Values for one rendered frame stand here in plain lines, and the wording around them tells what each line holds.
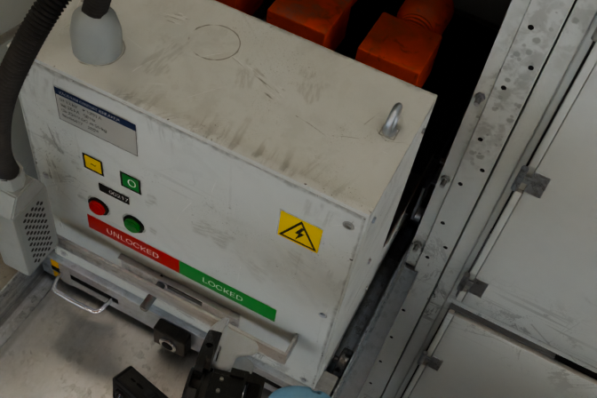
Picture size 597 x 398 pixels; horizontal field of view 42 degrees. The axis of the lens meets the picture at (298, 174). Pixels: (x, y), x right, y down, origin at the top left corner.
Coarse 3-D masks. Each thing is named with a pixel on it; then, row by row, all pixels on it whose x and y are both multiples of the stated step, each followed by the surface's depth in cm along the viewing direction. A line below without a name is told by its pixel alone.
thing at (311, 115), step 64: (128, 0) 104; (192, 0) 105; (64, 64) 95; (128, 64) 96; (192, 64) 98; (256, 64) 99; (320, 64) 100; (192, 128) 91; (256, 128) 92; (320, 128) 93; (320, 192) 87; (384, 192) 89; (384, 256) 140
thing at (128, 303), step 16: (48, 256) 131; (48, 272) 136; (80, 272) 130; (80, 288) 134; (96, 288) 131; (112, 288) 129; (112, 304) 133; (128, 304) 129; (144, 320) 131; (176, 320) 127; (192, 336) 126; (256, 368) 124; (272, 368) 123; (272, 384) 125; (288, 384) 122; (304, 384) 122; (320, 384) 123
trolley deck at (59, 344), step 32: (64, 288) 137; (32, 320) 132; (64, 320) 133; (96, 320) 134; (128, 320) 134; (384, 320) 140; (0, 352) 128; (32, 352) 129; (64, 352) 130; (96, 352) 130; (128, 352) 131; (160, 352) 131; (192, 352) 132; (0, 384) 125; (32, 384) 126; (64, 384) 126; (96, 384) 127; (160, 384) 128; (352, 384) 132
